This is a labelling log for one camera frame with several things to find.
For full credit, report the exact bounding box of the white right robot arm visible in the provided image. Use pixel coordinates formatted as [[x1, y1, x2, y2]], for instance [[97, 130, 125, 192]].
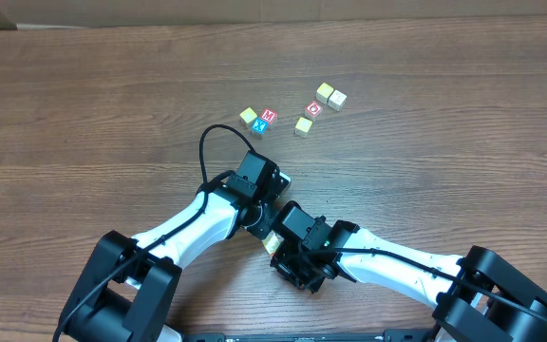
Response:
[[264, 202, 547, 341]]

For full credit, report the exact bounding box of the yellow top far block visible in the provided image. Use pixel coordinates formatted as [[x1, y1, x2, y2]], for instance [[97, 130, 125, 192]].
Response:
[[315, 83, 334, 105]]

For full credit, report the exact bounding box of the blue X wooden block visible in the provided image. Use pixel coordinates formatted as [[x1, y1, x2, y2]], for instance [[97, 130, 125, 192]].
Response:
[[250, 118, 269, 139]]

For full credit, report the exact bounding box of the cardboard back wall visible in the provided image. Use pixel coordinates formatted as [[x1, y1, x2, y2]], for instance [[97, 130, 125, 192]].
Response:
[[0, 0, 547, 29]]

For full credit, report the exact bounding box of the yellow top turtle block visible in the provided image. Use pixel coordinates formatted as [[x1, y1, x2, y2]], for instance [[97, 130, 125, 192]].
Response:
[[294, 117, 313, 138]]

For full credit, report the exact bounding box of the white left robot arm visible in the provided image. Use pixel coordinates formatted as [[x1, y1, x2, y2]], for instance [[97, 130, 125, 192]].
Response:
[[54, 151, 291, 341]]

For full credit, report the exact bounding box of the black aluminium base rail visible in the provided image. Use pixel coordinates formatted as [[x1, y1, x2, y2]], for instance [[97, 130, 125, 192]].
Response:
[[182, 329, 434, 342]]

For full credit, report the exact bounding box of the yellow wooden block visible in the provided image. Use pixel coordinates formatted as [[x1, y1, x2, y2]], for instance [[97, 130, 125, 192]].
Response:
[[262, 232, 284, 256], [239, 107, 258, 128]]

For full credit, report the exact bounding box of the red M wooden block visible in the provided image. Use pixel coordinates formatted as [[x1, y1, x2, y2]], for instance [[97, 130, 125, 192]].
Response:
[[260, 108, 278, 128]]

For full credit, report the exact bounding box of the red C wooden block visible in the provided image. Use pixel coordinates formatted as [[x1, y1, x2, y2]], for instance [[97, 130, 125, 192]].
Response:
[[304, 100, 324, 122]]

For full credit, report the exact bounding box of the yellow top wooden block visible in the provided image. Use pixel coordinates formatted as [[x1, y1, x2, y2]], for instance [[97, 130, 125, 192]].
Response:
[[239, 107, 258, 128]]

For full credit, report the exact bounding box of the plain white far block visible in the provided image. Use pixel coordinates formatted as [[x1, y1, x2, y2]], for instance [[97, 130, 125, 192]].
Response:
[[328, 89, 348, 111]]

